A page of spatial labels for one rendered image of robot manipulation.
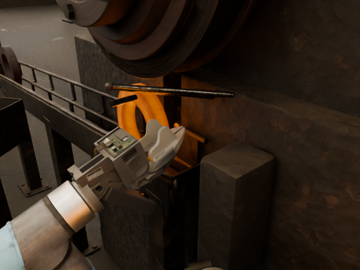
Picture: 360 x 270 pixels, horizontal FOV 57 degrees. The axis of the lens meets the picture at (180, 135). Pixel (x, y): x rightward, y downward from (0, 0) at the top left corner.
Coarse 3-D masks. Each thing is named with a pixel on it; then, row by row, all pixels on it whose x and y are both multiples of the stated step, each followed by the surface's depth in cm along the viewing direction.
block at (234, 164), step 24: (240, 144) 55; (216, 168) 49; (240, 168) 48; (264, 168) 50; (216, 192) 50; (240, 192) 48; (264, 192) 52; (216, 216) 52; (240, 216) 50; (264, 216) 55; (216, 240) 54; (240, 240) 53; (216, 264) 56; (240, 264) 56
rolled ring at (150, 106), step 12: (132, 84) 69; (144, 84) 68; (120, 96) 73; (144, 96) 64; (156, 96) 65; (120, 108) 74; (132, 108) 75; (144, 108) 64; (156, 108) 63; (120, 120) 76; (132, 120) 76; (132, 132) 76
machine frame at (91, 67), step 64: (320, 0) 46; (256, 64) 57; (320, 64) 48; (192, 128) 68; (256, 128) 54; (320, 128) 45; (320, 192) 48; (128, 256) 119; (192, 256) 83; (320, 256) 52
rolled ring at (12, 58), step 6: (0, 48) 146; (6, 48) 142; (0, 54) 150; (6, 54) 140; (12, 54) 141; (6, 60) 152; (12, 60) 141; (6, 66) 153; (12, 66) 141; (18, 66) 142; (6, 72) 153; (12, 72) 142; (18, 72) 143; (12, 78) 145; (18, 78) 144
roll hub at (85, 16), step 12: (60, 0) 55; (72, 0) 52; (84, 0) 50; (96, 0) 46; (108, 0) 43; (120, 0) 44; (132, 0) 45; (84, 12) 50; (96, 12) 47; (108, 12) 46; (120, 12) 47; (84, 24) 51; (96, 24) 49; (108, 24) 51
